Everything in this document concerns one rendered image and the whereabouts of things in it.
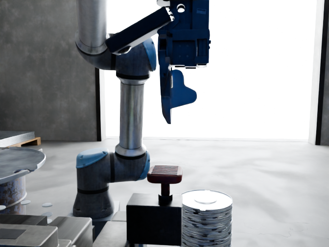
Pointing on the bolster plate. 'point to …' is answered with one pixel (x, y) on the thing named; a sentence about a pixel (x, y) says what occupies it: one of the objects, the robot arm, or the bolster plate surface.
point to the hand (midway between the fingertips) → (165, 116)
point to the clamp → (31, 236)
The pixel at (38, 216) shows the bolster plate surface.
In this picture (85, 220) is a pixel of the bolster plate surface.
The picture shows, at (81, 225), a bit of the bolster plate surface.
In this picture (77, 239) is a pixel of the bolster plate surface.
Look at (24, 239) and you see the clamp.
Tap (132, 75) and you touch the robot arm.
